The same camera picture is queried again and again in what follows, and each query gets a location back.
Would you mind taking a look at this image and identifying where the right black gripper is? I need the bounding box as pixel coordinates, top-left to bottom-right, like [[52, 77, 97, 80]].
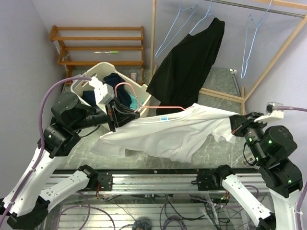
[[229, 110, 269, 163]]

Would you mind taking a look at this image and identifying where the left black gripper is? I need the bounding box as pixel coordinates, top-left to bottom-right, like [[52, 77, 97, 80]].
[[70, 96, 140, 131]]

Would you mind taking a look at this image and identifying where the pink wire hanger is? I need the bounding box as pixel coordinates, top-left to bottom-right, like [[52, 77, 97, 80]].
[[114, 82, 191, 113]]

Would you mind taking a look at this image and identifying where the white t shirt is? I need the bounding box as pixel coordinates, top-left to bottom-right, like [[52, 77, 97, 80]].
[[90, 103, 236, 163]]

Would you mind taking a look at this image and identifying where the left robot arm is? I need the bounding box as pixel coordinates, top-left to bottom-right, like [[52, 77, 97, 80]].
[[0, 92, 140, 230]]

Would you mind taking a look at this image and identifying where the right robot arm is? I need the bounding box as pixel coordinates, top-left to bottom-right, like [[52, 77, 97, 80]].
[[211, 107, 307, 230]]

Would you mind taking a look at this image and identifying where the black t shirt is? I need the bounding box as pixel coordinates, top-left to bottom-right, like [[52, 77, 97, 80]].
[[147, 18, 225, 115]]

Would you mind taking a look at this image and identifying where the blue hanger right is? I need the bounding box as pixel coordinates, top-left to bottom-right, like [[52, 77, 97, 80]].
[[240, 0, 272, 79]]

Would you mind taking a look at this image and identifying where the blue hanger holding black shirt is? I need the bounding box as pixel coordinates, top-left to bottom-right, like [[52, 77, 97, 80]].
[[189, 0, 216, 35]]

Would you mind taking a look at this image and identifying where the blue hanger far left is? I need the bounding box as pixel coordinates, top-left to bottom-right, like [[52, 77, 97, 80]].
[[154, 0, 198, 59]]

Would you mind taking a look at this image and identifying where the teal garment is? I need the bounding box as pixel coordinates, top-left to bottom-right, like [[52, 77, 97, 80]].
[[128, 93, 139, 111]]

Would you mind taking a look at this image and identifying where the navy blue garment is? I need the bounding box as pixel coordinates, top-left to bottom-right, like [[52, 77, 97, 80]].
[[82, 73, 132, 108]]

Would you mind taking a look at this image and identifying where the white laundry basket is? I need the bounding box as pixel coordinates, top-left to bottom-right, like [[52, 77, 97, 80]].
[[70, 62, 151, 106]]

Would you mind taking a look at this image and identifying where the white label tag device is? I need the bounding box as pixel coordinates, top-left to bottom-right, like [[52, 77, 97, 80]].
[[242, 156, 256, 166]]

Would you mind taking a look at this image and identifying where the small red white box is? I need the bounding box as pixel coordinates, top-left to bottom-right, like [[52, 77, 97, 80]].
[[130, 73, 137, 81]]

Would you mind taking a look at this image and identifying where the green white pen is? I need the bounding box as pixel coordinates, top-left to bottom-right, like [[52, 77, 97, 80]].
[[94, 51, 118, 54]]

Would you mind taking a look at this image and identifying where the light wooden clothes rack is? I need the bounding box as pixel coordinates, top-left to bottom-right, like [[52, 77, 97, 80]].
[[148, 0, 307, 115]]

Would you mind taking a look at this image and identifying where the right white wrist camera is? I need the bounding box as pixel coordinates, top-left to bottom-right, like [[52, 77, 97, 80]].
[[254, 102, 284, 124]]

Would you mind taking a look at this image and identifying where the aluminium mounting rail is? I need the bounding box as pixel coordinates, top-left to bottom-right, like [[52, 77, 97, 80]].
[[44, 168, 269, 195]]

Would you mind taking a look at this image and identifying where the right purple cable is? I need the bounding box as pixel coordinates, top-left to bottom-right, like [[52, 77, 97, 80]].
[[273, 106, 307, 230]]

